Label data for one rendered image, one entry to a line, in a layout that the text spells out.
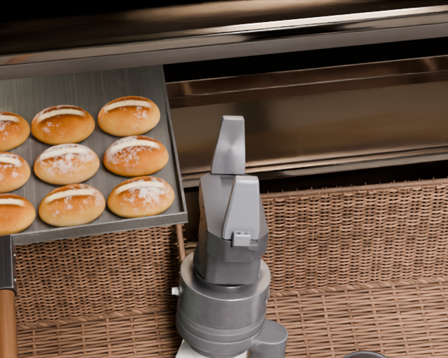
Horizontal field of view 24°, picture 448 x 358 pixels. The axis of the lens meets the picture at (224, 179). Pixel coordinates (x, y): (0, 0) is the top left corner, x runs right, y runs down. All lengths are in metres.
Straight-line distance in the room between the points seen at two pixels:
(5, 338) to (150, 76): 0.53
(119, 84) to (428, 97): 0.56
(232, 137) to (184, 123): 0.86
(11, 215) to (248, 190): 0.71
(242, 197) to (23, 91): 0.90
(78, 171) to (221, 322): 0.65
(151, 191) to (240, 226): 0.64
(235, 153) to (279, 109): 0.86
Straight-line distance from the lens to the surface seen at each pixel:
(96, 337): 2.14
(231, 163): 0.99
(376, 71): 1.79
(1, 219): 1.54
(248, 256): 0.92
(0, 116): 1.64
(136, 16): 1.52
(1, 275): 1.51
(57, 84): 1.74
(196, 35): 1.44
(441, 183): 2.04
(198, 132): 1.85
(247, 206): 0.89
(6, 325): 1.47
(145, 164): 1.58
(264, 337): 1.02
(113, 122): 1.63
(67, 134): 1.63
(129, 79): 1.73
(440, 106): 1.92
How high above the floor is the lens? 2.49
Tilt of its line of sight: 55 degrees down
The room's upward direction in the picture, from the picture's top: straight up
